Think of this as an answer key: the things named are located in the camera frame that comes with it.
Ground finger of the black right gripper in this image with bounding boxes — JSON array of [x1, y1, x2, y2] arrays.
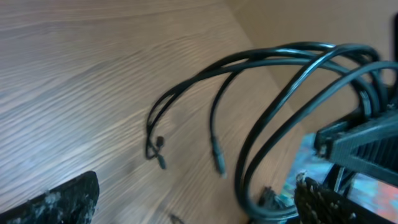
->
[[314, 110, 397, 187]]

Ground black USB cable bundle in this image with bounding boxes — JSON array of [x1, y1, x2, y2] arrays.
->
[[144, 42, 398, 223]]

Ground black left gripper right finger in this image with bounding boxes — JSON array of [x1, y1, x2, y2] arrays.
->
[[294, 177, 393, 224]]

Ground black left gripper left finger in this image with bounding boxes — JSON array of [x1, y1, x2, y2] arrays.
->
[[1, 170, 100, 224]]

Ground blue and red monitor screens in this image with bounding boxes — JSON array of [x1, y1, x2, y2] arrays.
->
[[280, 133, 397, 223]]

